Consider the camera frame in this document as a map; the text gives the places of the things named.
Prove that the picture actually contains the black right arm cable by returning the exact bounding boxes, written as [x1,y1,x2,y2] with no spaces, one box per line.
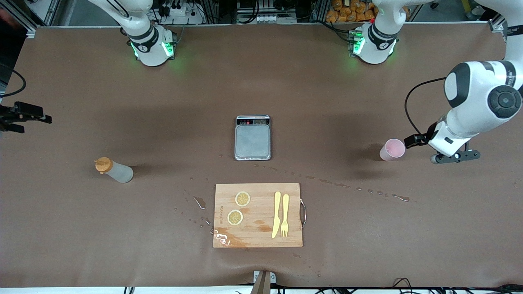
[0,65,27,98]

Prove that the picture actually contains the black floor cable bundle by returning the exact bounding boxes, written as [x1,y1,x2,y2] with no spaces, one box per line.
[317,277,523,294]

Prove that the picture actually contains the sauce bottle with orange cap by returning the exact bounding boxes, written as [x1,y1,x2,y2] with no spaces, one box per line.
[94,157,134,184]

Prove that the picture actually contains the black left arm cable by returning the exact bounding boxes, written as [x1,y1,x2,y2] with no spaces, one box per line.
[404,76,448,149]

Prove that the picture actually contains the camera stand post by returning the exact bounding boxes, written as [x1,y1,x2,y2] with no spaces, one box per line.
[252,269,277,294]

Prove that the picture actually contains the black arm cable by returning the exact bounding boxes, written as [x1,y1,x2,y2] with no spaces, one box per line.
[0,65,27,98]
[404,76,448,149]

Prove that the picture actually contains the yellow plastic fork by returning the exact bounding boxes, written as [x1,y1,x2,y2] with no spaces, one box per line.
[280,194,290,238]

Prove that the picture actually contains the yellow plastic knife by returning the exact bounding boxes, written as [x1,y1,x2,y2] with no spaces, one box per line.
[271,191,282,239]

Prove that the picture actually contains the aluminium frame rail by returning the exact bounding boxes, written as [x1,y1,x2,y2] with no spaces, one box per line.
[488,12,512,42]
[0,4,38,39]

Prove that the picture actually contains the silver digital kitchen scale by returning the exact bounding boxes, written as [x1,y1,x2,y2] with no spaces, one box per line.
[234,115,272,162]

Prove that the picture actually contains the white power strip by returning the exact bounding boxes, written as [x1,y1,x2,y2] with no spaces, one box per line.
[240,13,278,25]
[157,0,205,25]

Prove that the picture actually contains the pink plastic cup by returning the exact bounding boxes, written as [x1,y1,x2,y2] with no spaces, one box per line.
[379,138,406,162]

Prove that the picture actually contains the orange snack packets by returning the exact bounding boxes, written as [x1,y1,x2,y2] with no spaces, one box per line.
[325,0,379,24]

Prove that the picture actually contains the brown table cover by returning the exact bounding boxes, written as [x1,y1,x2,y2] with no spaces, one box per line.
[0,22,523,289]

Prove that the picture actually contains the wooden cutting board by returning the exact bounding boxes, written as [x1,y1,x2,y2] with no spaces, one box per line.
[212,183,307,249]

